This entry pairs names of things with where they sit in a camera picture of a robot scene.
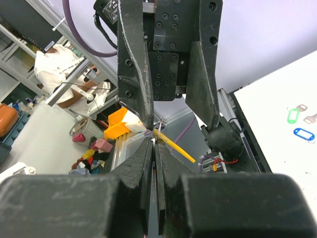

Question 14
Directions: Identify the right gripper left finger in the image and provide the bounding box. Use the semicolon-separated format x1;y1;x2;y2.
0;138;153;238

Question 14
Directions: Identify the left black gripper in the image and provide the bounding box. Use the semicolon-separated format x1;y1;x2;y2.
117;0;223;130

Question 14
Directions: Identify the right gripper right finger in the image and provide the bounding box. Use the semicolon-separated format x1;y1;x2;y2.
155;142;317;238

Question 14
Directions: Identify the yellow key tag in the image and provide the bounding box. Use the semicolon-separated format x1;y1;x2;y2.
159;132;196;164

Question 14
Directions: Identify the silver key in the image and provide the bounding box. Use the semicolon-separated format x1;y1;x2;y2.
152;118;163;146

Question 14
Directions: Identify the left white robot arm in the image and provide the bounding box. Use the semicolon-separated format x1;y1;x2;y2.
94;0;243;160

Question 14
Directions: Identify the orange plastic bin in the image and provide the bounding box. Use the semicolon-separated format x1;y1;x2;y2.
104;107;130;140

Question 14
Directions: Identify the blue key tag left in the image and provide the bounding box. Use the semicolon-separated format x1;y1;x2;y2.
293;128;315;143

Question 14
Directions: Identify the green key tag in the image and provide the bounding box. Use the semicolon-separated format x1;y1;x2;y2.
287;108;300;124

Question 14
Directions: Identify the person in white shirt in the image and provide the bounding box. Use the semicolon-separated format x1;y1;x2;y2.
34;44;112;116

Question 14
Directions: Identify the aluminium frame rail left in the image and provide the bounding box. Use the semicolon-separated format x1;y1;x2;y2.
217;88;239;124

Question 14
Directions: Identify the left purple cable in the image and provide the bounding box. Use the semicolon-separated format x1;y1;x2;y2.
61;0;118;58

